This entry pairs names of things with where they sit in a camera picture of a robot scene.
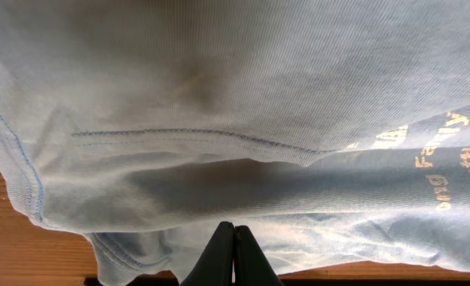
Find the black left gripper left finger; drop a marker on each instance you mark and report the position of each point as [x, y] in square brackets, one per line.
[215, 266]

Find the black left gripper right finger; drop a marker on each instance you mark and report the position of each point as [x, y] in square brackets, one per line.
[250, 264]

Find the light blue printed t-shirt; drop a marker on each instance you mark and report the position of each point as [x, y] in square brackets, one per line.
[338, 131]

